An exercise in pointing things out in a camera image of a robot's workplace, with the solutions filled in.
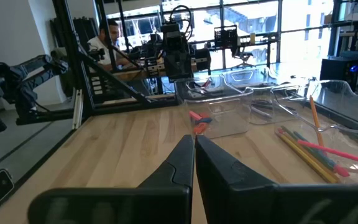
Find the red clip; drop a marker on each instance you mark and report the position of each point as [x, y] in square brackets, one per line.
[207, 83]

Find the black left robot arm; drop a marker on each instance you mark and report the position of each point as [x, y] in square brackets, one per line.
[176, 40]

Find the black mesh organizer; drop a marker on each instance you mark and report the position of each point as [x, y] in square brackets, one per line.
[225, 36]

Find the black pen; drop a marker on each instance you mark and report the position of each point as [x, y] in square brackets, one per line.
[270, 107]
[267, 102]

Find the red eraser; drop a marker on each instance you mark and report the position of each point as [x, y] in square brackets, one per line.
[200, 128]
[204, 115]

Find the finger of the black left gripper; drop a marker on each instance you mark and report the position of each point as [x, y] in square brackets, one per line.
[186, 70]
[174, 71]

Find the white bar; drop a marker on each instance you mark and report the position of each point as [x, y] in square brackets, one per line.
[77, 109]

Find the person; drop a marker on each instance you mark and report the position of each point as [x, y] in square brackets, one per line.
[104, 46]

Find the translucent grey pen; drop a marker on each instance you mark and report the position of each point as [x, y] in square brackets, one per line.
[259, 111]

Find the background wooden table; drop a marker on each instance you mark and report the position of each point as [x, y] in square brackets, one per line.
[129, 73]

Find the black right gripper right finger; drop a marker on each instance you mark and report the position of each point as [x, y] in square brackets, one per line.
[244, 196]

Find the black office chair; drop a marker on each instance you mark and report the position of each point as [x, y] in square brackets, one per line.
[242, 56]

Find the black computer tower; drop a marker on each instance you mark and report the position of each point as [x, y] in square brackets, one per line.
[339, 71]

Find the orange pencil with red eraser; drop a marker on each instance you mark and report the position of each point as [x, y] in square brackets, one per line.
[303, 149]

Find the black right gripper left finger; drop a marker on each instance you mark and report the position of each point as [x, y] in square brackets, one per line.
[166, 193]

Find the yellow pencil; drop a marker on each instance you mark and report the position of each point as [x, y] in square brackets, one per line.
[306, 158]

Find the clear plastic bin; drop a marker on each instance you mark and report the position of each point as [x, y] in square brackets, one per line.
[337, 124]
[259, 93]
[225, 105]

